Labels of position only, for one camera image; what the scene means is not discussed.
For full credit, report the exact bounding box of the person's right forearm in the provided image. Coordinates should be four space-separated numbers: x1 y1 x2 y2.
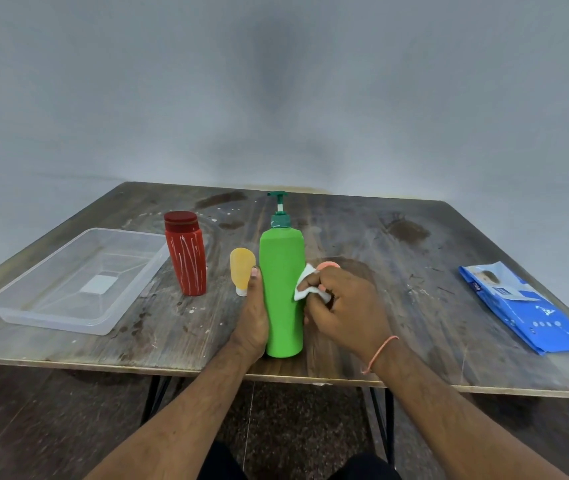
364 339 569 480

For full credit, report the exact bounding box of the white wet wipe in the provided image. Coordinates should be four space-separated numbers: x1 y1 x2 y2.
293 263 332 304

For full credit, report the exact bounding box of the person's left hand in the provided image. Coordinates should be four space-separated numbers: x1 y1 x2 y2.
229 267 271 365

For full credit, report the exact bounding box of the person's left leg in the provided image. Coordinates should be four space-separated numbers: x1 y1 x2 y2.
197 441 248 480

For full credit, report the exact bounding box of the person's right leg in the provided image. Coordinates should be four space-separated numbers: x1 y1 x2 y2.
328 452 403 480

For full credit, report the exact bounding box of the black metal table leg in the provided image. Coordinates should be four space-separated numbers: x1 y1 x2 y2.
363 387 396 466
141 376 173 426

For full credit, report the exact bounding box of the person's left forearm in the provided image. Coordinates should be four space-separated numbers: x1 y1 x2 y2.
84 342 265 480

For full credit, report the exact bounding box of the small yellow squeeze bottle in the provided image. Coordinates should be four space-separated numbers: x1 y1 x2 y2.
230 248 257 297

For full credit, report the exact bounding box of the red white-streaked bottle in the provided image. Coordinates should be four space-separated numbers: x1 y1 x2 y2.
164 211 208 297

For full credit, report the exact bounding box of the green pump bottle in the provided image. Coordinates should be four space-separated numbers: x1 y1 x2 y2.
259 191 307 359

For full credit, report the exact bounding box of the blue wet wipes packet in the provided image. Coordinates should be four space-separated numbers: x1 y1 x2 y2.
459 261 569 356

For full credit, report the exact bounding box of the small pink squeeze bottle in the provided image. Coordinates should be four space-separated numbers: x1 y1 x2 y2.
315 261 341 295

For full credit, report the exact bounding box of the clear plastic tray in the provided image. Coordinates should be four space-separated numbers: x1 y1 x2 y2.
0 228 171 336

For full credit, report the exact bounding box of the person's right hand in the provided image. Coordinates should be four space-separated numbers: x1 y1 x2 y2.
296 266 400 369

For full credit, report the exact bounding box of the person's leg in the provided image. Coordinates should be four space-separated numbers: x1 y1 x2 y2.
328 452 403 480
197 441 248 480

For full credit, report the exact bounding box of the orange thread bracelet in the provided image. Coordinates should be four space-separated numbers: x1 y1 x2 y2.
361 335 400 376

